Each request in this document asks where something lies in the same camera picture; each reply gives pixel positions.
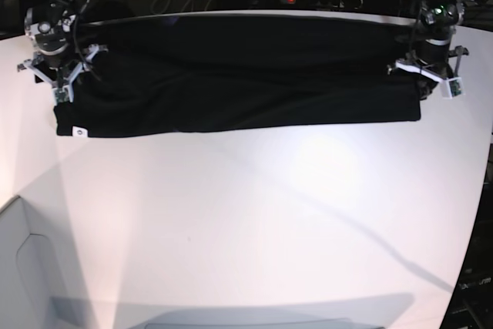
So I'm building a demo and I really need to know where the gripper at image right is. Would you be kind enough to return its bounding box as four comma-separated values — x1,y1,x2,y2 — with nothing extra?
387,36,469,100

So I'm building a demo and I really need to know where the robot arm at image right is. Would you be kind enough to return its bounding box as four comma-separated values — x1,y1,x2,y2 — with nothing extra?
387,0,469,100

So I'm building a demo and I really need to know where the white box at left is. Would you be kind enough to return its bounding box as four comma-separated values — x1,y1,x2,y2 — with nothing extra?
1,196,100,328

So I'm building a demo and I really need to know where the wrist camera at image right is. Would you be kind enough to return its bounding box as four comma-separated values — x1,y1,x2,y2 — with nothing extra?
441,77,464,99

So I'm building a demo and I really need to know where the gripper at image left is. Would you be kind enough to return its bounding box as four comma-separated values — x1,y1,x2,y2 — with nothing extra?
17,44,109,98

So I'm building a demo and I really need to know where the wrist camera at image left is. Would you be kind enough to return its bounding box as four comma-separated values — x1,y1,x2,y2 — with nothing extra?
52,85,74,106

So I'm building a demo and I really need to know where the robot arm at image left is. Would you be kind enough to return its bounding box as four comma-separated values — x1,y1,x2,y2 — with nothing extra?
17,0,108,105

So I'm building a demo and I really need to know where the black power strip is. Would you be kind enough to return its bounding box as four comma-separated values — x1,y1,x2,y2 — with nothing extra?
254,0,364,12

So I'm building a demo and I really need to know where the black T-shirt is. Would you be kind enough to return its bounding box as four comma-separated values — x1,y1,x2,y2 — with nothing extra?
54,15,422,138

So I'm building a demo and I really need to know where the wrist camera at image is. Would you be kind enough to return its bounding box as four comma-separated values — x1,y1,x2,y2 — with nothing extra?
441,77,464,99
52,85,74,106

